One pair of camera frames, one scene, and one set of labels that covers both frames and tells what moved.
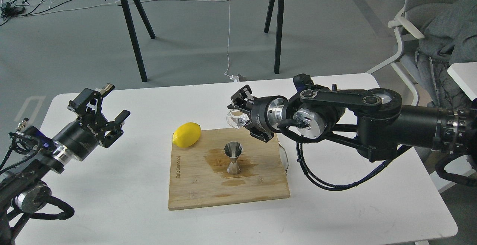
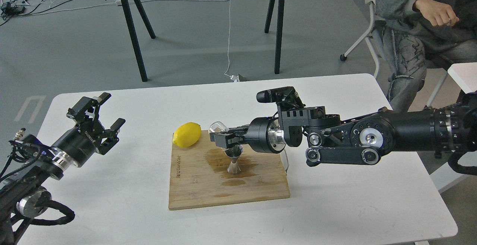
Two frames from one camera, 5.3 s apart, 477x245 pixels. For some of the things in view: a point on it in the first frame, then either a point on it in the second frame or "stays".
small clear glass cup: [236, 118] → [217, 126]
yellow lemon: [187, 134] stays
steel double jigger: [233, 149] stays
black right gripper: [267, 112] → [264, 134]
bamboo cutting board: [225, 167] stays
